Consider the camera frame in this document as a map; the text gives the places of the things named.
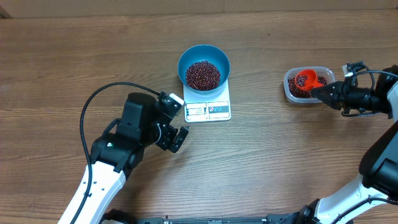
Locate red plastic measuring scoop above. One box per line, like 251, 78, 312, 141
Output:
295, 69, 324, 91

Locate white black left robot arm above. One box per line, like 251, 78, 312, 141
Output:
59, 92, 189, 223

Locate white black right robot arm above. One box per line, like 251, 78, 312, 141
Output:
283, 62, 397, 223

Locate white digital kitchen scale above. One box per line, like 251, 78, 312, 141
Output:
183, 81, 231, 123

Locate red beans in bowl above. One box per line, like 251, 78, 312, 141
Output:
186, 60, 221, 91

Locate blue bowl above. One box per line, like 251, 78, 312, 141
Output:
177, 44, 231, 95

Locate red beans in container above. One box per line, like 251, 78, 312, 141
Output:
288, 76, 328, 98

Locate clear plastic food container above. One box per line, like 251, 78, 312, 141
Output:
283, 66, 336, 105

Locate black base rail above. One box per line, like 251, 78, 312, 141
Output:
99, 209, 320, 224

